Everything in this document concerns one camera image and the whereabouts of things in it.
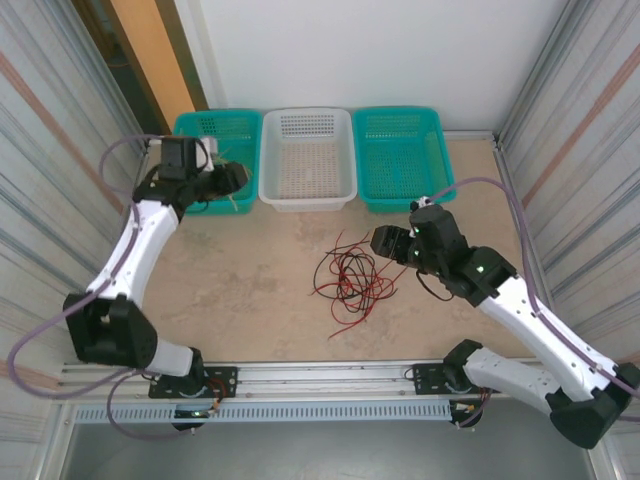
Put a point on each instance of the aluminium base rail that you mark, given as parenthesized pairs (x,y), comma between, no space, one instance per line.
(325,372)

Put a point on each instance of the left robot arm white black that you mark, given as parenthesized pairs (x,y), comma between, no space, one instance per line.
(135,240)

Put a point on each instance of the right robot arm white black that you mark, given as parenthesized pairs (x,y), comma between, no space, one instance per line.
(525,310)

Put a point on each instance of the dark brown door frame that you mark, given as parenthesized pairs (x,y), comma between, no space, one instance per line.
(114,30)

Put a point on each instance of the orange wooden door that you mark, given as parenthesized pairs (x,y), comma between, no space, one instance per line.
(150,40)

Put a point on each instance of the teal perforated plastic basket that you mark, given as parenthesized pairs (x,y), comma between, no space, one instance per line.
(400,150)
(235,125)

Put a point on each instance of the white perforated plastic basket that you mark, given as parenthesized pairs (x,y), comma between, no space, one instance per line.
(310,150)

